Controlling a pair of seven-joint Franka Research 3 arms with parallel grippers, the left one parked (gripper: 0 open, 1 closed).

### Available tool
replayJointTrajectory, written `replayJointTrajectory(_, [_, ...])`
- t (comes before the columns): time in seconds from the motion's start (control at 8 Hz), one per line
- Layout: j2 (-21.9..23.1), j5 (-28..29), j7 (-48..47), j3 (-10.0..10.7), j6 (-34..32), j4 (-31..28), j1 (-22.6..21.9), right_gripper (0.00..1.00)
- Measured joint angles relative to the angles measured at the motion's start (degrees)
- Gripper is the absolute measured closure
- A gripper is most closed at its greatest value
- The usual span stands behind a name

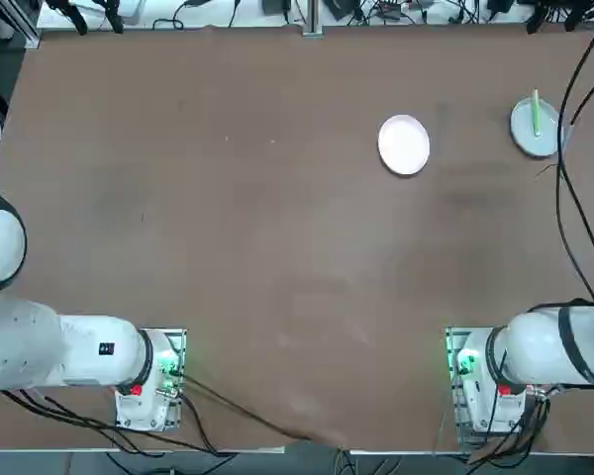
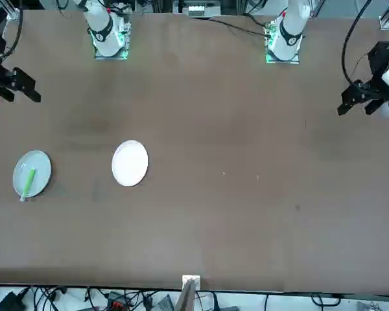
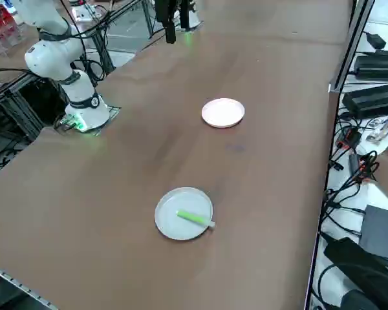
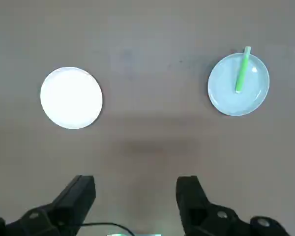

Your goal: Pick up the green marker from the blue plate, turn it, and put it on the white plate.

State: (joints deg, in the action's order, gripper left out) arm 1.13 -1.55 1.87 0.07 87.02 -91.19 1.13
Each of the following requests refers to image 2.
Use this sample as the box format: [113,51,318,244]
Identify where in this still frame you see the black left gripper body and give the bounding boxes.
[356,41,389,95]

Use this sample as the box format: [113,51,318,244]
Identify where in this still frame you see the aluminium camera post with bracket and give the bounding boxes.
[174,274,202,311]

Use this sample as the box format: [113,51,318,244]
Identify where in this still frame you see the green marker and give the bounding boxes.
[19,167,37,203]

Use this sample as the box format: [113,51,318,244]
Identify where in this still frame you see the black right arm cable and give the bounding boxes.
[1,11,23,60]

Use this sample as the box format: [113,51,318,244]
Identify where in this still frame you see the light blue plate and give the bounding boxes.
[12,149,53,199]

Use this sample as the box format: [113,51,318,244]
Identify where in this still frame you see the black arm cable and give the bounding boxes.
[1,11,23,60]
[341,8,379,86]

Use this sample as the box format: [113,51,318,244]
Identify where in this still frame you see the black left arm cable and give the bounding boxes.
[341,8,379,86]

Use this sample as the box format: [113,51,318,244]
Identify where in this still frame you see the black power adapter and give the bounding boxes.
[0,290,26,311]

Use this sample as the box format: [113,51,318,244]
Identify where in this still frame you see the red black electronic device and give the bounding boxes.
[106,292,128,311]

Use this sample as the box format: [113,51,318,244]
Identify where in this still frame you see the long black table cable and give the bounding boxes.
[190,16,270,37]

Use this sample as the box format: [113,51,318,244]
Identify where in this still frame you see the white plate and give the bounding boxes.
[111,139,149,188]

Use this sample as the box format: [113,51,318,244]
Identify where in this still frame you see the grey power supply box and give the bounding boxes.
[187,3,206,17]

